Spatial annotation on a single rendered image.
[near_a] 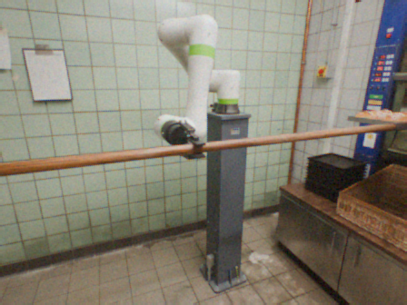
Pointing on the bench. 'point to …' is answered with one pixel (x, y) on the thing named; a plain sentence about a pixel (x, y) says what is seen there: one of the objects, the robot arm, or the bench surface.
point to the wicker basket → (365, 210)
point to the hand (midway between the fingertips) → (196, 148)
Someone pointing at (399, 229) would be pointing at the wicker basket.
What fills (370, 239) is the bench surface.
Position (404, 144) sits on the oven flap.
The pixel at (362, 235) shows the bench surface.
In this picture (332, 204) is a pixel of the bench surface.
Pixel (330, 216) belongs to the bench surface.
